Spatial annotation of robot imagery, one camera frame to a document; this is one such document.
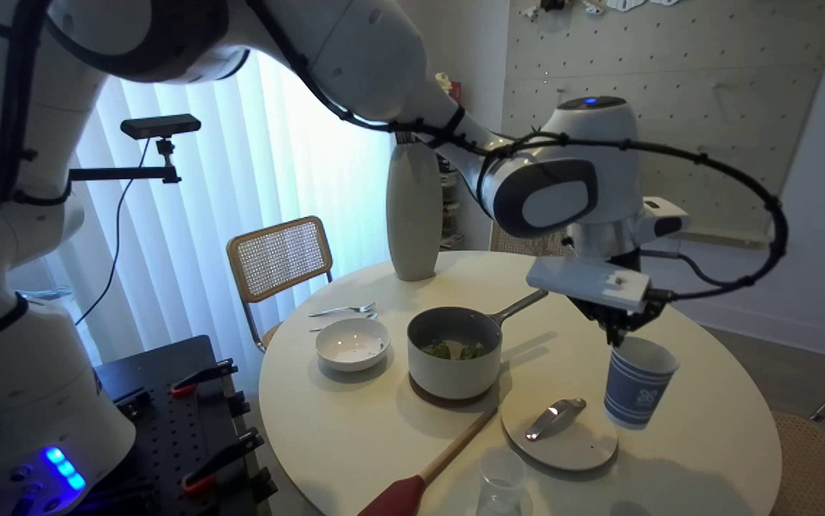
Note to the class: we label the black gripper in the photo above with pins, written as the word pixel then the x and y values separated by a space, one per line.
pixel 617 312

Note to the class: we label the blue and white cup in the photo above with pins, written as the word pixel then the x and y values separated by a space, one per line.
pixel 636 387

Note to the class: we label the silver fork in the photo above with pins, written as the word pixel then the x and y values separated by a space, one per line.
pixel 341 309

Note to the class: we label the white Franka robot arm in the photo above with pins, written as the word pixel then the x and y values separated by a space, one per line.
pixel 40 382

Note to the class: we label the silver butter knife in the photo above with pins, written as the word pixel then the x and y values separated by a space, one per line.
pixel 553 419

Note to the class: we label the dark round trivet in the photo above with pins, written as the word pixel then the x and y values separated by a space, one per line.
pixel 451 404

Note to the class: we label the clear drinking glass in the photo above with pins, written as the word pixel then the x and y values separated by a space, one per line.
pixel 503 491

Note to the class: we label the narrow book shelf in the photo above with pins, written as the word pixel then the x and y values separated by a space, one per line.
pixel 451 204

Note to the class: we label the grey ribbed vase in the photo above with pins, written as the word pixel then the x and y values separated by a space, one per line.
pixel 413 216

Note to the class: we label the white bowl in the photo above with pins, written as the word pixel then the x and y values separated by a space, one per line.
pixel 350 344

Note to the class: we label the white sheer curtain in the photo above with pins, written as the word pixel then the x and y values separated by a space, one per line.
pixel 201 259

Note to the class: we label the black perforated side table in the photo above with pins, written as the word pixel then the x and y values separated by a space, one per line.
pixel 171 419

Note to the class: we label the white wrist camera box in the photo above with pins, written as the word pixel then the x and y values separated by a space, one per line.
pixel 589 278

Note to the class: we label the beige wall pegboard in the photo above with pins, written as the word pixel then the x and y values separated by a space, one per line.
pixel 718 87

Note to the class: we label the black stereo camera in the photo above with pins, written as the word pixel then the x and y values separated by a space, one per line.
pixel 159 127

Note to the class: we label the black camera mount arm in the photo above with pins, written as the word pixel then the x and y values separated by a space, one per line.
pixel 128 172

